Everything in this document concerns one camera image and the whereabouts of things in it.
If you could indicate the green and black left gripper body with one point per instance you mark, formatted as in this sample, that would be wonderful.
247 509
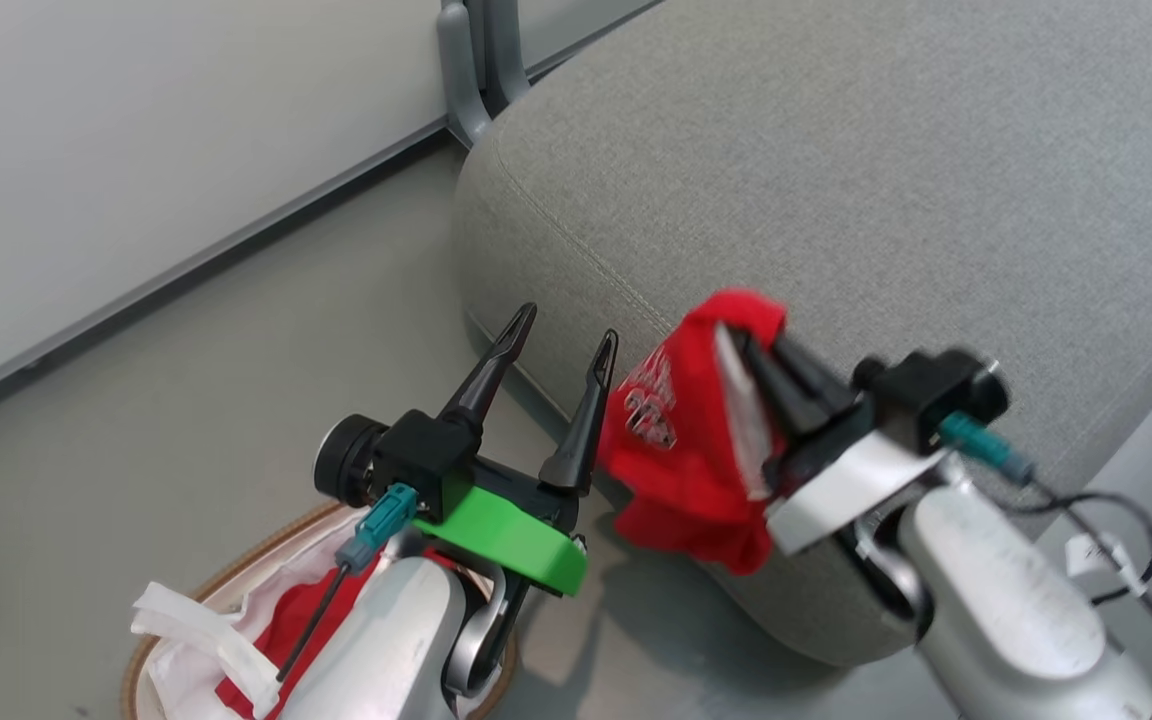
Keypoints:
506 535

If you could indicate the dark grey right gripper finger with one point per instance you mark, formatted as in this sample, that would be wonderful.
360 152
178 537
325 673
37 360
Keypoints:
781 395
816 375

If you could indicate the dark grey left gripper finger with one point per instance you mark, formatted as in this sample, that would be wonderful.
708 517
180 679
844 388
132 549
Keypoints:
491 375
581 440

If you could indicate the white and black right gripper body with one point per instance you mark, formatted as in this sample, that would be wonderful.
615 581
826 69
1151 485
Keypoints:
841 485

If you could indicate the red garment with white print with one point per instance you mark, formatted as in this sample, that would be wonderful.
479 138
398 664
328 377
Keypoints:
676 470

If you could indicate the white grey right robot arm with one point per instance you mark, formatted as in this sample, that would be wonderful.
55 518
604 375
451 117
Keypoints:
1006 610

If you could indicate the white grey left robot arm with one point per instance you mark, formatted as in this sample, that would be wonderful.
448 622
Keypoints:
386 640

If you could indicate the white basket with brown rim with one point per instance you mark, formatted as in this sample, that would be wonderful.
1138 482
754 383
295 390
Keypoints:
236 575

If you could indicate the white basket liner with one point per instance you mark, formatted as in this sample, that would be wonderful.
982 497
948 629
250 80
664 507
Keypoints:
191 630

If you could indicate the grey upholstered sofa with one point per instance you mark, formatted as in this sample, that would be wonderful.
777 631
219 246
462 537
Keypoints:
836 180

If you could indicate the short grey partition foot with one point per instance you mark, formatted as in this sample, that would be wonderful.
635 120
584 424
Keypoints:
506 50
461 80

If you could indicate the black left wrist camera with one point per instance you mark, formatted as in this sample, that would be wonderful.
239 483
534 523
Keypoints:
416 455

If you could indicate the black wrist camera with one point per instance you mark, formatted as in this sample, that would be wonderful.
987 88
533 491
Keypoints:
416 455
936 390

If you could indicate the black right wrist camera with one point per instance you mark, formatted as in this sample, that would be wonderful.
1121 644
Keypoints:
936 390

